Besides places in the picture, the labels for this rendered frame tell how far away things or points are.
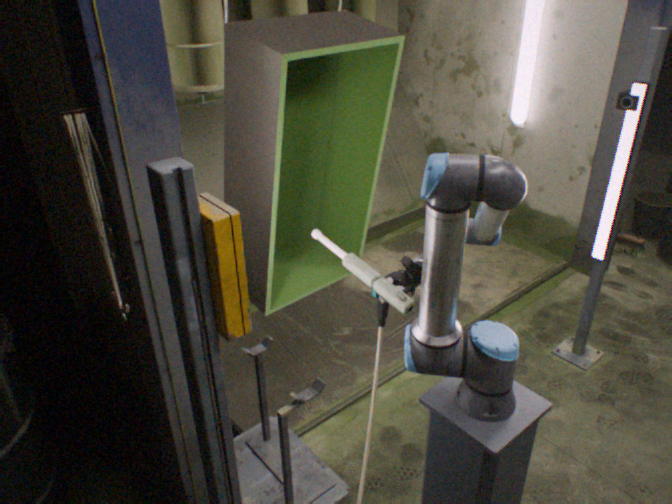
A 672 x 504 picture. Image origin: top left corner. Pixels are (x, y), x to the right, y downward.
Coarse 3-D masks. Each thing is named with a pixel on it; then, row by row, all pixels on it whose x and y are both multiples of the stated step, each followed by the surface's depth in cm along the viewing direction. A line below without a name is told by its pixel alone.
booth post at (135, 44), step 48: (96, 0) 117; (144, 0) 123; (96, 48) 120; (144, 48) 127; (96, 96) 125; (144, 96) 131; (144, 144) 135; (144, 192) 139; (144, 240) 144; (144, 288) 149; (144, 336) 162; (192, 432) 180
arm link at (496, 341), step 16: (464, 336) 170; (480, 336) 167; (496, 336) 167; (512, 336) 168; (464, 352) 167; (480, 352) 165; (496, 352) 162; (512, 352) 164; (464, 368) 167; (480, 368) 166; (496, 368) 165; (512, 368) 167; (480, 384) 170; (496, 384) 168; (512, 384) 173
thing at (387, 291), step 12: (324, 240) 200; (336, 252) 197; (348, 264) 191; (360, 264) 190; (360, 276) 189; (372, 276) 186; (384, 288) 182; (396, 288) 182; (384, 300) 185; (396, 300) 179; (408, 300) 178; (384, 312) 191; (408, 312) 180; (384, 324) 197
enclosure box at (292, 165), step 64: (256, 64) 195; (320, 64) 243; (384, 64) 230; (256, 128) 209; (320, 128) 264; (384, 128) 240; (256, 192) 224; (320, 192) 290; (256, 256) 242; (320, 256) 295
